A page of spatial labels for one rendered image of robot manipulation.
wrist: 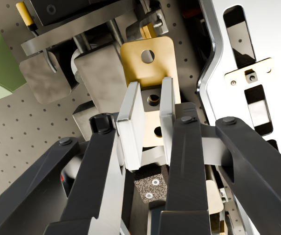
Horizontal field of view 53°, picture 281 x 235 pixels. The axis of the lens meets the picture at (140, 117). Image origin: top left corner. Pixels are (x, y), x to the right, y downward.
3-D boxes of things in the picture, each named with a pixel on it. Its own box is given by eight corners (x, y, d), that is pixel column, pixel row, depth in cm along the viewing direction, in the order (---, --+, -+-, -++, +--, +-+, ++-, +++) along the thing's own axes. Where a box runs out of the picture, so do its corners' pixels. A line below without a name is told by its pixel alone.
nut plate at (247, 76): (272, 56, 47) (275, 58, 46) (277, 77, 49) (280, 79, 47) (222, 75, 49) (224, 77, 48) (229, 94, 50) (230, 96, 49)
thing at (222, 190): (208, 139, 87) (229, 202, 61) (198, 141, 88) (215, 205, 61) (204, 127, 86) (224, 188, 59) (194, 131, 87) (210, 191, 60)
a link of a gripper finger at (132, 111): (140, 170, 15) (126, 171, 15) (146, 118, 21) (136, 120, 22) (130, 118, 14) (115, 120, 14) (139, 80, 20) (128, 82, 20)
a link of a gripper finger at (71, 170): (120, 178, 13) (60, 185, 14) (130, 132, 18) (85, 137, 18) (114, 151, 13) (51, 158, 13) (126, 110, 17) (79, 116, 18)
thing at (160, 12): (165, 18, 74) (169, 31, 48) (154, 23, 75) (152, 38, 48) (160, 3, 73) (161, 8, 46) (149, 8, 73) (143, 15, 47)
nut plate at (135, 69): (185, 141, 23) (186, 148, 22) (139, 146, 23) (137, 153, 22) (172, 34, 20) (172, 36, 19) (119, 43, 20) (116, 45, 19)
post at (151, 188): (166, 108, 84) (171, 196, 48) (150, 114, 85) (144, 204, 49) (160, 93, 83) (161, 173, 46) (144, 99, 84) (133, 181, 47)
